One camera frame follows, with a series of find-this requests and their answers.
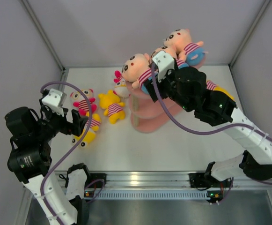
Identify pink three-tier shelf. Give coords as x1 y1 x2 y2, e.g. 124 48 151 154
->
128 57 208 134

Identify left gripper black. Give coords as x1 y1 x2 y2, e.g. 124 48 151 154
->
33 106 88 142

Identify peach doll blue pants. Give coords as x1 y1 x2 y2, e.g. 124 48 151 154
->
149 45 185 63
163 29 207 67
122 53 152 94

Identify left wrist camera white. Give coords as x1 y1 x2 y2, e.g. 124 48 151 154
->
41 89 67 117

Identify yellow bear striped shirt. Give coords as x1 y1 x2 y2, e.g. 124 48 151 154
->
98 90 125 124
206 80 235 100

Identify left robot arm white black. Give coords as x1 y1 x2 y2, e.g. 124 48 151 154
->
5 89 92 225

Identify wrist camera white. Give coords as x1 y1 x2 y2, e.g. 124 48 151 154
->
41 89 67 117
152 50 175 83

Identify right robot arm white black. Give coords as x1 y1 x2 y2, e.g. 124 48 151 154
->
144 63 272 186

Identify white bird plush pink bow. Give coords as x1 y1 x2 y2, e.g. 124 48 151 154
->
113 70 130 99

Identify white panda plush pink limbs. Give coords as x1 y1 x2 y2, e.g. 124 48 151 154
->
70 89 97 116

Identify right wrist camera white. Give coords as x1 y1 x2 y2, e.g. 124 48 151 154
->
152 50 175 83

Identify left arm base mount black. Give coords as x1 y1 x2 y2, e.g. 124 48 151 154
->
90 172 107 189

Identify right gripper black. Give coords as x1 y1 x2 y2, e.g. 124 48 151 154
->
143 67 193 113

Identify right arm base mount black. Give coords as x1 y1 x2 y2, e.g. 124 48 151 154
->
189 172 209 188

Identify yellow chick plush striped shirt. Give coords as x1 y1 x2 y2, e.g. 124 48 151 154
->
71 113 102 149

